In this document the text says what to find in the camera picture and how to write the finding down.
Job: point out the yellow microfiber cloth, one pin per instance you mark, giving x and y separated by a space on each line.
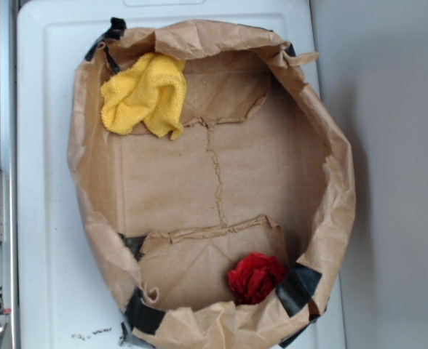
152 92

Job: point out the brown paper bag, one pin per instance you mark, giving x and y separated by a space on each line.
261 167

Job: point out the red crumpled paper ball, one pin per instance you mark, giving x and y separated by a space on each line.
254 278

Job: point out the aluminium frame rail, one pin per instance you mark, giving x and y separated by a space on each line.
9 308

